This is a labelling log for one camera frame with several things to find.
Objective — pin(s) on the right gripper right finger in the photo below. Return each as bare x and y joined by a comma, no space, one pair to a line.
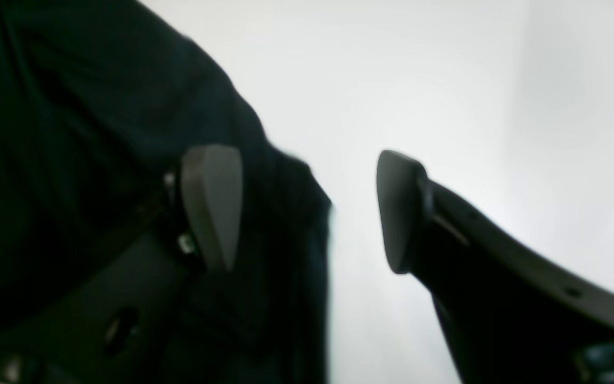
508,315

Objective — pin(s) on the black t-shirt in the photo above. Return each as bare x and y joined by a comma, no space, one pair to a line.
98,101

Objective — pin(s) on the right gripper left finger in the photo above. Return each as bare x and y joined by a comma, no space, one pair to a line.
108,322

